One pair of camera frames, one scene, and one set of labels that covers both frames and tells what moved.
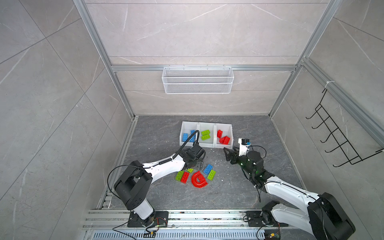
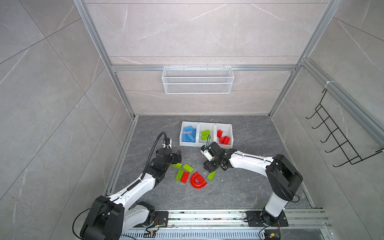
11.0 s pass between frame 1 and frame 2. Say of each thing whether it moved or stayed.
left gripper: moved
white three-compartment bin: stayed
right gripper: moved
